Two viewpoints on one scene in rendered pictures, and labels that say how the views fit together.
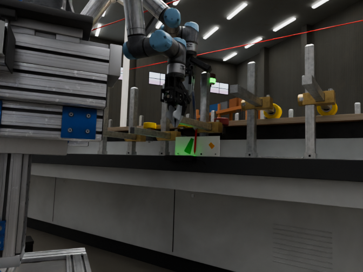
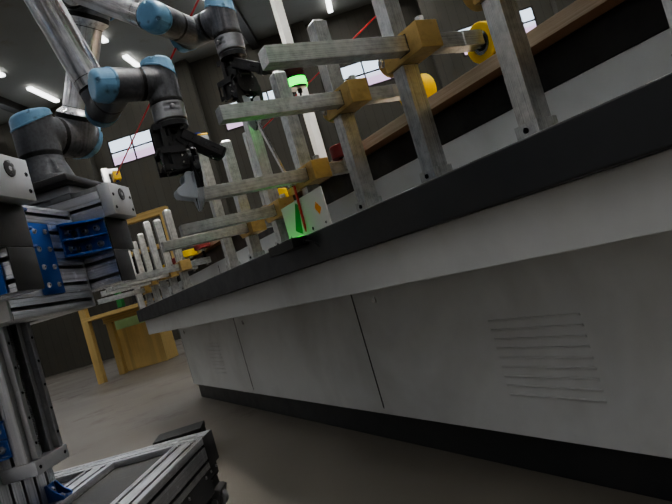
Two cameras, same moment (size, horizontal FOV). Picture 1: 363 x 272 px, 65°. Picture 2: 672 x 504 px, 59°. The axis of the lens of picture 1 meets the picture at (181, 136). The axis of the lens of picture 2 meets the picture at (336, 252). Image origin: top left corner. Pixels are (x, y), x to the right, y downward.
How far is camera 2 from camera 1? 0.84 m
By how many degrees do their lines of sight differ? 27
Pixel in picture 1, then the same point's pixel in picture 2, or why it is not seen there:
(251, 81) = not seen: hidden behind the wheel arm
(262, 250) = (491, 377)
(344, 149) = not seen: hidden behind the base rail
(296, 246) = (534, 358)
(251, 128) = (348, 153)
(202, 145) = (309, 211)
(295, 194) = (441, 259)
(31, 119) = not seen: outside the picture
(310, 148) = (425, 159)
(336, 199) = (495, 251)
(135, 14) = (68, 58)
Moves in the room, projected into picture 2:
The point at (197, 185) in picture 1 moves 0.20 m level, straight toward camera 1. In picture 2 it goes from (333, 286) to (290, 301)
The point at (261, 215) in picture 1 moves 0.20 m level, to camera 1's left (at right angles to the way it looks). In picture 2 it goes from (468, 308) to (394, 325)
